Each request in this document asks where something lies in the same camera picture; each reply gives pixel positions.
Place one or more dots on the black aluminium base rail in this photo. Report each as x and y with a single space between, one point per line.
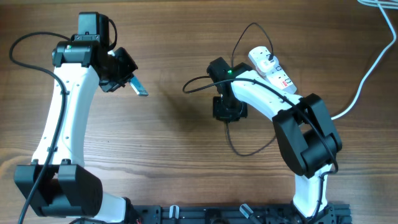
243 214

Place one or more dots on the white charger adapter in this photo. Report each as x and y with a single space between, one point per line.
265 66

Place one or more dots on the white power strip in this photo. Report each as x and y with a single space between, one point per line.
277 76

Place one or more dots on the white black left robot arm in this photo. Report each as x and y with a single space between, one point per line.
56 183

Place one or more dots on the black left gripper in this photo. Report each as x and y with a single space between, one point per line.
130 67

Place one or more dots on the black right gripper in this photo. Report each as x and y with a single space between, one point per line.
218 112

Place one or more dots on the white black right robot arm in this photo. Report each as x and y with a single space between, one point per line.
307 138

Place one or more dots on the blue Galaxy smartphone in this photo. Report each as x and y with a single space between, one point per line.
138 87

